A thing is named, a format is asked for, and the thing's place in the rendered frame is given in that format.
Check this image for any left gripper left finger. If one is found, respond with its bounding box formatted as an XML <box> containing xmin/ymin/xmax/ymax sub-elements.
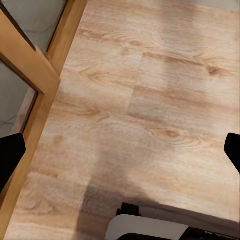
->
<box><xmin>0</xmin><ymin>133</ymin><xmax>26</xmax><ymax>193</ymax></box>

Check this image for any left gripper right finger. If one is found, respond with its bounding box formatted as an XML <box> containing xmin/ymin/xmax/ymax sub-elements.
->
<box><xmin>224</xmin><ymin>132</ymin><xmax>240</xmax><ymax>173</ymax></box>

